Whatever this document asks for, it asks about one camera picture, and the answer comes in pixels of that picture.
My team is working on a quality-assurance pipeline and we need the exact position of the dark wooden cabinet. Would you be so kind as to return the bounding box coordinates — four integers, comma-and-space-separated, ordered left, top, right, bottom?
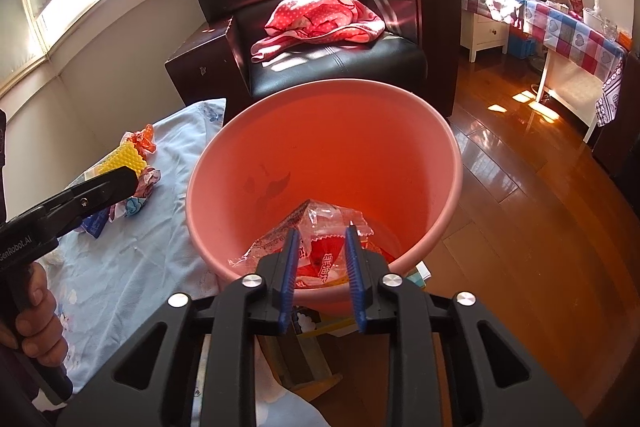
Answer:
592, 52, 640, 178

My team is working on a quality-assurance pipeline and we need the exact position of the teal white box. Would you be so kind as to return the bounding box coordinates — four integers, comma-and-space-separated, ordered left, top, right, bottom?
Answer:
404, 261, 434, 294

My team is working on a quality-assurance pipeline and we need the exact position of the person's left hand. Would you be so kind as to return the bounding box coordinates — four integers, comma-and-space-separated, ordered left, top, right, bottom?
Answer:
15, 263, 69, 367

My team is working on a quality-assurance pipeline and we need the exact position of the clear red snack wrapper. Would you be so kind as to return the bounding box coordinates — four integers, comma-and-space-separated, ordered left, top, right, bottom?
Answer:
229, 199, 401, 290

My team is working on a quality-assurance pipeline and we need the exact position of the white drawer cabinet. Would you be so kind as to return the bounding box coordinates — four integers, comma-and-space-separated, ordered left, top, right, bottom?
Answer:
459, 9, 511, 62

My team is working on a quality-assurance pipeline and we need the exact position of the yellow sponge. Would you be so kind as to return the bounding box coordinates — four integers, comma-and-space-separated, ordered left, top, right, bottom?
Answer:
97, 142, 149, 175

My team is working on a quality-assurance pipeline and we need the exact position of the pink plastic bucket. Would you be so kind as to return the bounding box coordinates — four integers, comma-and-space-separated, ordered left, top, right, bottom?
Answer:
186, 79, 463, 315

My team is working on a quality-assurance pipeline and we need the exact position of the orange plastic wrapper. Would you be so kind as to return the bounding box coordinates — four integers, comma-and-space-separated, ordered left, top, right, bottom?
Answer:
120, 124, 157, 158

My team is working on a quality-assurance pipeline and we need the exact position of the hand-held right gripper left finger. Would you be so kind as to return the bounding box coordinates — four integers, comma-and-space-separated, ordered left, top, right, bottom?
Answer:
56, 228, 302, 427

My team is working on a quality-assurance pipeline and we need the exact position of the pink polka dot cloth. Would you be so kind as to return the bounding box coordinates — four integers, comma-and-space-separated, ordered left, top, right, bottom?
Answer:
250, 0, 387, 64

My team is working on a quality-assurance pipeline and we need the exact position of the light blue blanket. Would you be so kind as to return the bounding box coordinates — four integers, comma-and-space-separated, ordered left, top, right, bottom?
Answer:
35, 98, 331, 427

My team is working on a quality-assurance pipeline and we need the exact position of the wooden stool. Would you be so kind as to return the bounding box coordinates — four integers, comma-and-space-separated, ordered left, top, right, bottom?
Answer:
260, 332, 346, 405

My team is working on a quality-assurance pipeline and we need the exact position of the checked tablecloth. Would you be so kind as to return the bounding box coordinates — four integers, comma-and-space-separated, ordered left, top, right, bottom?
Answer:
425, 0, 628, 128

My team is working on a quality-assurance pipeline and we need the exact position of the black leather armchair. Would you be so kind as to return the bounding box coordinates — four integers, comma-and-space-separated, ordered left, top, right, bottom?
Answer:
165, 0, 462, 118

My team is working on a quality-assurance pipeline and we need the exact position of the white blue printed wrapper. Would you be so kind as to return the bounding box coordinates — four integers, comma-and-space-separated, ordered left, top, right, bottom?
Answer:
107, 196, 148, 220

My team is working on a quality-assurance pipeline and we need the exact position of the blue storage box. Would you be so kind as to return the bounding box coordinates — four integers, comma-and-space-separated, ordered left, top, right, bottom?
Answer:
510, 32, 534, 58

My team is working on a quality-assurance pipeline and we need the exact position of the white table frame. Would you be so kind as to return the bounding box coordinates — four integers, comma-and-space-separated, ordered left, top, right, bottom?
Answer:
535, 47, 601, 142

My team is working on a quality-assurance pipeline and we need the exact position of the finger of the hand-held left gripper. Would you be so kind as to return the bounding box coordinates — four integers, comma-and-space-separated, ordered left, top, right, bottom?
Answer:
30, 167, 141, 234

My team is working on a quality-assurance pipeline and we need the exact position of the crumpled white red wrapper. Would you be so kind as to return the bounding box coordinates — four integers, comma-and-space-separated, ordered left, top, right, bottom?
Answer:
132, 167, 162, 198

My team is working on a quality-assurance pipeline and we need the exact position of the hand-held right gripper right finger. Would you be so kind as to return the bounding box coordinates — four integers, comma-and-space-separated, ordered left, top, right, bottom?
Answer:
345, 221, 587, 427

